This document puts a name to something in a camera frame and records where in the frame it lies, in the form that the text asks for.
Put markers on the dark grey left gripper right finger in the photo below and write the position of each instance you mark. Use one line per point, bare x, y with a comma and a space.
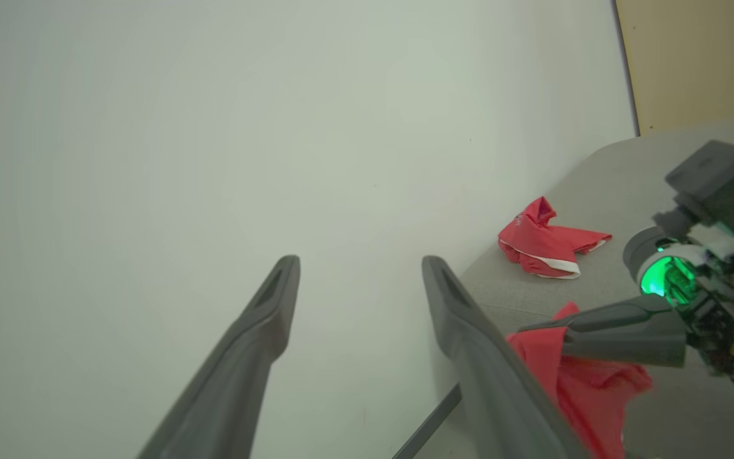
494, 389

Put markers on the light wooden panel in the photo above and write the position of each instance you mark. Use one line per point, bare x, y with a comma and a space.
698, 64

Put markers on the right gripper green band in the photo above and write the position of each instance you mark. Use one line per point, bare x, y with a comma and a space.
724, 299

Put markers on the grey table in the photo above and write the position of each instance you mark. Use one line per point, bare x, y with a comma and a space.
622, 185

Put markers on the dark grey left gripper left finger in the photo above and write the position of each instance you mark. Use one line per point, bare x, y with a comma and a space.
233, 376

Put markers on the dark grey baseboard strip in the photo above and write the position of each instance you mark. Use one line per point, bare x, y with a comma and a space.
427, 421

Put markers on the plain red garment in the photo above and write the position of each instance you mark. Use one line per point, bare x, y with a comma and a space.
590, 395

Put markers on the dark grey wrist camera box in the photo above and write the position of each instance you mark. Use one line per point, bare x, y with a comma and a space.
724, 182

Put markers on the red garment with white trim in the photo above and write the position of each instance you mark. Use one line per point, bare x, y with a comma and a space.
542, 245

